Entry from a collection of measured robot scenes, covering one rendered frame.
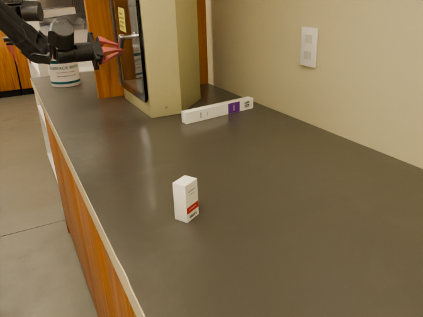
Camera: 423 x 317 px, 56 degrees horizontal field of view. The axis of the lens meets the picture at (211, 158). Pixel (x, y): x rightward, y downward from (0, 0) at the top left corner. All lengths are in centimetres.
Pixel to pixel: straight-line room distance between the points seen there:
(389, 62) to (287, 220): 51
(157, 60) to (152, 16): 13
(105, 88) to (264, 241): 113
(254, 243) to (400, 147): 54
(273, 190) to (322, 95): 49
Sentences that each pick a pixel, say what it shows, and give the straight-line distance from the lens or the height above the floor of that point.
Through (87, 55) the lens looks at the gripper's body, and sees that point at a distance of 131.
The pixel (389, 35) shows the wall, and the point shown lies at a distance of 107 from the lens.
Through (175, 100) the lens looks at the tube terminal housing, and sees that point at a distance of 135.
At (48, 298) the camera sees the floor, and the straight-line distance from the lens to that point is 214.
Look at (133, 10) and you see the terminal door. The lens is 131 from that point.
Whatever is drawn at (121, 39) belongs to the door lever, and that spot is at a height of 119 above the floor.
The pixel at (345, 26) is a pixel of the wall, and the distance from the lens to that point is 117.
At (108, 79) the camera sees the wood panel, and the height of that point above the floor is 101.
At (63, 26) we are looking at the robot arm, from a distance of 127.
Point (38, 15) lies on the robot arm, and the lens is 162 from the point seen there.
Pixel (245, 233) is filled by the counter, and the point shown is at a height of 94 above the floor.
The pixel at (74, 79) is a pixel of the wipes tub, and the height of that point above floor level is 97.
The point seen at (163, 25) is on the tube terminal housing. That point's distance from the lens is 130.
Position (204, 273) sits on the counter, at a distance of 61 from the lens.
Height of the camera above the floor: 133
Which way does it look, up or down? 23 degrees down
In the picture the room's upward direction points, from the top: 2 degrees counter-clockwise
